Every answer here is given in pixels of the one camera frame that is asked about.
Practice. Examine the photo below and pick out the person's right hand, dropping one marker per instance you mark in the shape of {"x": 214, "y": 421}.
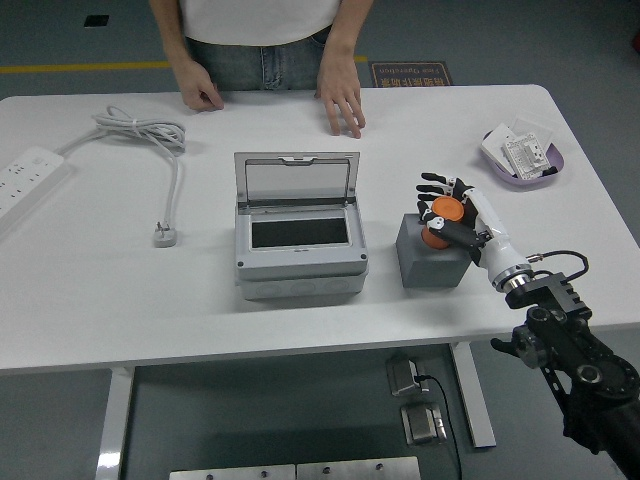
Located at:
{"x": 197, "y": 90}

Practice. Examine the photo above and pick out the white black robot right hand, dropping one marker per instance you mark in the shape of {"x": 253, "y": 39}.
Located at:
{"x": 497, "y": 245}

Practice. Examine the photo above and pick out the person's left hand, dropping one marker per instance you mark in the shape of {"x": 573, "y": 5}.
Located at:
{"x": 340, "y": 90}

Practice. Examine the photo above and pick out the orange cylinder battery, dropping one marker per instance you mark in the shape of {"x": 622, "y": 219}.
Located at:
{"x": 447, "y": 207}

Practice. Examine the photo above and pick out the grey cube holder block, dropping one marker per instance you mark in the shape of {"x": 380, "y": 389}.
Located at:
{"x": 430, "y": 270}

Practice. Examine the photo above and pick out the transparent hinged box lid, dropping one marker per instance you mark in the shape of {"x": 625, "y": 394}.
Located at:
{"x": 295, "y": 180}

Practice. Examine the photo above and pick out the person's left forearm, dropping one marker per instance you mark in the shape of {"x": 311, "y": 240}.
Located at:
{"x": 350, "y": 25}

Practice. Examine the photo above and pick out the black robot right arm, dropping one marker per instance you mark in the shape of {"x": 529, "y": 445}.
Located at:
{"x": 570, "y": 350}

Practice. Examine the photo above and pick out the person's right forearm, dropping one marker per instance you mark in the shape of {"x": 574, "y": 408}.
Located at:
{"x": 172, "y": 35}

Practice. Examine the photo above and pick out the silver metal floor box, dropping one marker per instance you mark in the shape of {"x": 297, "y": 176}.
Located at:
{"x": 402, "y": 375}
{"x": 422, "y": 425}

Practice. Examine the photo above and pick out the grey plastic junction box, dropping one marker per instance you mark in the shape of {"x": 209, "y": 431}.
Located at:
{"x": 300, "y": 272}

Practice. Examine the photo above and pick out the purple plastic tray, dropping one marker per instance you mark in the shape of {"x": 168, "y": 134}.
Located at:
{"x": 525, "y": 184}

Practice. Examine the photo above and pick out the person's torso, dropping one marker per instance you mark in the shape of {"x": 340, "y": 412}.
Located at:
{"x": 260, "y": 60}

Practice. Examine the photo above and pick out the brown floor sign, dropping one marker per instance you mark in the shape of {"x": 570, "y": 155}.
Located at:
{"x": 410, "y": 75}

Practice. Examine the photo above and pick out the small black part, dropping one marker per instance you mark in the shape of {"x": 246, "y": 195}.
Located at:
{"x": 550, "y": 171}

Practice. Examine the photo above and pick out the white printed socket module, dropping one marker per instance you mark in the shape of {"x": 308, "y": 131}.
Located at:
{"x": 525, "y": 155}

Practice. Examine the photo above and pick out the white square plate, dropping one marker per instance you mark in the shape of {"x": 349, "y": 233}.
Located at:
{"x": 492, "y": 145}

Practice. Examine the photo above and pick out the black square floor cover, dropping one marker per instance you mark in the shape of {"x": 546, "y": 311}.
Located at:
{"x": 96, "y": 21}

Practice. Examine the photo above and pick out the yellow floor tape line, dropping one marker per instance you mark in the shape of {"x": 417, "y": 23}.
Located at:
{"x": 75, "y": 67}

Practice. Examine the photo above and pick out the white table leg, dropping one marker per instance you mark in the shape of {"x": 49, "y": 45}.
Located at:
{"x": 472, "y": 395}
{"x": 116, "y": 425}

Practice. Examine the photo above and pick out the white power plug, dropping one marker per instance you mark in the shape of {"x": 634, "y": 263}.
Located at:
{"x": 165, "y": 239}

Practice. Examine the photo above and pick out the white power strip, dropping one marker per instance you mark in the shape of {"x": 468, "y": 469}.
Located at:
{"x": 25, "y": 175}

